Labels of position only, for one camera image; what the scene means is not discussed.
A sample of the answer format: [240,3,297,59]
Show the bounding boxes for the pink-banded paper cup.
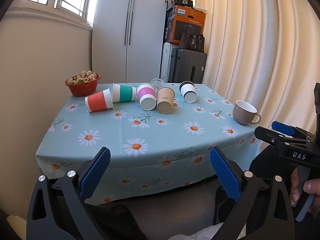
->
[137,83,156,111]

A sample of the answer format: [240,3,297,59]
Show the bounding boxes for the black and white paper cup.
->
[179,81,197,103]

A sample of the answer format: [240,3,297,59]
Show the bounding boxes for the brown handbag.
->
[179,33,205,53]

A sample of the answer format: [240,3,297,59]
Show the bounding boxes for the orange Philips cardboard box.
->
[164,5,206,44]

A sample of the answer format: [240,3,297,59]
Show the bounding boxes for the cream curtain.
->
[196,0,319,132]

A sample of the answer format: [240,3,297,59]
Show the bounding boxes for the beige paper cup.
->
[157,87,175,114]

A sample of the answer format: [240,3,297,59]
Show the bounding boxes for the white wardrobe cabinet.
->
[92,0,166,83]

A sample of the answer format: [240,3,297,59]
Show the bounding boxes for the white suitcase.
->
[160,42,178,82]

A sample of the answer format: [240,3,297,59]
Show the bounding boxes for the grey ceramic mug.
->
[233,100,261,125]

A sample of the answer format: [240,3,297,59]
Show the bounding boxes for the red bowl of snacks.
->
[65,70,101,97]

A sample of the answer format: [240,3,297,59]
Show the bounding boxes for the black device on box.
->
[165,0,193,10]

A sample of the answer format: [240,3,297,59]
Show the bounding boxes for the clear glass cup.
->
[150,78,164,89]

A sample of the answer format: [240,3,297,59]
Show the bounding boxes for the person's right hand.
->
[290,168,320,217]

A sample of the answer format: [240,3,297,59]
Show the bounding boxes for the red-banded paper cup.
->
[85,88,113,113]

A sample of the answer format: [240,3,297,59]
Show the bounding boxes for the dark grey suitcase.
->
[168,48,207,83]

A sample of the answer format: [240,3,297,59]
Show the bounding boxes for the green-banded paper cup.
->
[112,83,137,103]

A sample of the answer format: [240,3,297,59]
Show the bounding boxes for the daisy-print blue tablecloth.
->
[36,83,260,205]

